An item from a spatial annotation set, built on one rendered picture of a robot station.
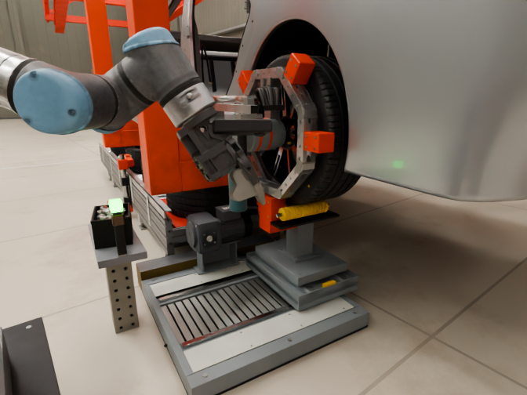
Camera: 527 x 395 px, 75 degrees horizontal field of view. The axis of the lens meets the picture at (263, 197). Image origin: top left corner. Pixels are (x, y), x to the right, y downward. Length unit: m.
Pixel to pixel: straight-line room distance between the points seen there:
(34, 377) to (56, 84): 0.83
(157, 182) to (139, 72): 1.19
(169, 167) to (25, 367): 1.03
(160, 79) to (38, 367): 0.87
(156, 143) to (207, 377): 1.08
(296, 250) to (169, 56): 1.26
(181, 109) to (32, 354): 0.88
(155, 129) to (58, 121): 1.23
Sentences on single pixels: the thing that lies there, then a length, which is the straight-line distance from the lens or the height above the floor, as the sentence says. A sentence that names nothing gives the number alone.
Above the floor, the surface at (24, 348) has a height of 0.30.
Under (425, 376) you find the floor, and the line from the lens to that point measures 1.57.
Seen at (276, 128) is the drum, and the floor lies 0.88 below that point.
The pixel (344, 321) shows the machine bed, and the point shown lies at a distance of 1.60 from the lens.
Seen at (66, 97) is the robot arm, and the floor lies 1.01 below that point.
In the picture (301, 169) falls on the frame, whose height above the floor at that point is 0.74.
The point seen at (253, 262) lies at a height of 0.15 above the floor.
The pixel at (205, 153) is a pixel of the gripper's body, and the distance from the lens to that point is 0.63.
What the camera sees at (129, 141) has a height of 0.57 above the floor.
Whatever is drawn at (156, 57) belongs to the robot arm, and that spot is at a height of 1.07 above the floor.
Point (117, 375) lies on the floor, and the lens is 1.55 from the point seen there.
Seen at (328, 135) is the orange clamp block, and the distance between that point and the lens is 1.25.
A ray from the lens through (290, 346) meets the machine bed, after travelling 1.45.
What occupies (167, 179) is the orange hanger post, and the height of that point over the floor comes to 0.60.
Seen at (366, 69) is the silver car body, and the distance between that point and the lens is 1.21.
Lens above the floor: 1.01
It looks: 17 degrees down
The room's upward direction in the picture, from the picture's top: straight up
